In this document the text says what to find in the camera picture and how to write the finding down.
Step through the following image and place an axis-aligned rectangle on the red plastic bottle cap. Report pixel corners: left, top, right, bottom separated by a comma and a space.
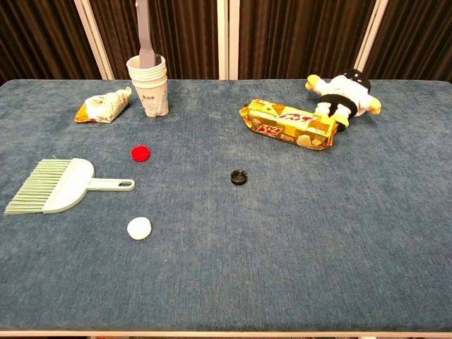
131, 145, 151, 162

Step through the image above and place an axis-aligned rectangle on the dark brown pleated curtain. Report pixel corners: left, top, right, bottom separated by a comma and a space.
0, 0, 103, 85
363, 0, 452, 84
238, 0, 377, 81
88, 0, 219, 81

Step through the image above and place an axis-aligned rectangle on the gold biscuit package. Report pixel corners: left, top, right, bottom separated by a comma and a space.
239, 98, 340, 151

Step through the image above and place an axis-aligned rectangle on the white metal frame post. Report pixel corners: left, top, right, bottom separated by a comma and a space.
354, 0, 390, 73
73, 0, 115, 81
216, 0, 227, 81
229, 0, 240, 81

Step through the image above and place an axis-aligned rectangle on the black white plush doll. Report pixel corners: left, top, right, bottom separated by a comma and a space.
304, 68, 383, 132

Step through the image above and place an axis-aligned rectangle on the white plastic bottle cap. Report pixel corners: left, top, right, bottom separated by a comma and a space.
126, 216, 153, 241

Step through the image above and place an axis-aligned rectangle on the blue fabric table cover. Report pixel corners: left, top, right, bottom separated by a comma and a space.
0, 78, 452, 333

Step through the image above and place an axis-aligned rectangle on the black plastic bottle cap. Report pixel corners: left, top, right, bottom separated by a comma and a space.
230, 169, 249, 186

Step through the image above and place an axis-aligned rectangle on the small light green hand broom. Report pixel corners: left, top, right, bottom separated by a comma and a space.
3, 157, 136, 215

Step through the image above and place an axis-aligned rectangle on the stack of white paper cups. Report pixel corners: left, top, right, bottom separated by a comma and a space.
126, 54, 170, 119

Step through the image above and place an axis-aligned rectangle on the crumpled white orange snack bag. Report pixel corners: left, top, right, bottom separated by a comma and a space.
73, 86, 133, 124

